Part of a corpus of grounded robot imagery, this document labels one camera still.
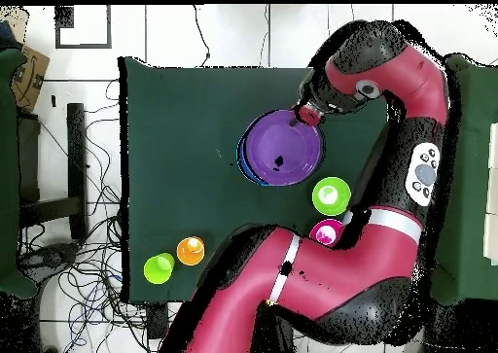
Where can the pink bowl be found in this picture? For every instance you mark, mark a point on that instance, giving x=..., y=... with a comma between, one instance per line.
x=325, y=234

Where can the cardboard box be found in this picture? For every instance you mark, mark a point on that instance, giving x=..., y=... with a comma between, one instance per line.
x=29, y=77

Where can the black power strip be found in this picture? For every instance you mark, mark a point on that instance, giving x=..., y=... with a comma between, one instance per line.
x=156, y=324

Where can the lime yellow cup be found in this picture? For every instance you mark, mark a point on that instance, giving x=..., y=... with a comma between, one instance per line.
x=155, y=271

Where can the dark green table cloth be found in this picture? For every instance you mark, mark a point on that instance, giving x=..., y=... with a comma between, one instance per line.
x=179, y=135

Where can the black square frame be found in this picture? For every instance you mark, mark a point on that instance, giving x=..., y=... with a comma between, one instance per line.
x=56, y=38

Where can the orange cup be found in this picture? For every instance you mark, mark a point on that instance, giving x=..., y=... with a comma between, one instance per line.
x=188, y=254

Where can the black stand frame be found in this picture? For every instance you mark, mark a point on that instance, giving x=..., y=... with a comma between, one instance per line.
x=76, y=154

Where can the green cloth side table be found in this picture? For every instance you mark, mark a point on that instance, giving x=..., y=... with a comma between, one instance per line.
x=472, y=174
x=7, y=174

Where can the small green bowl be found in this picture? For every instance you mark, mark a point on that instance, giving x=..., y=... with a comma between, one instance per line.
x=332, y=203

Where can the black caster base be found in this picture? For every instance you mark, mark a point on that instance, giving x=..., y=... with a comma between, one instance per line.
x=50, y=255

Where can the white box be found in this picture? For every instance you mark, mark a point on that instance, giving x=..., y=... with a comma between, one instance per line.
x=492, y=213

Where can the blue bowl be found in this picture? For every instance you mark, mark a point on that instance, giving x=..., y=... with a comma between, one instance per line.
x=243, y=166

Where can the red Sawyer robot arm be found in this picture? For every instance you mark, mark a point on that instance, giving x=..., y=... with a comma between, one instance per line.
x=342, y=275

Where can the purple bowl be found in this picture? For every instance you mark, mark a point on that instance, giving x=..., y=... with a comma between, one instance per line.
x=280, y=147

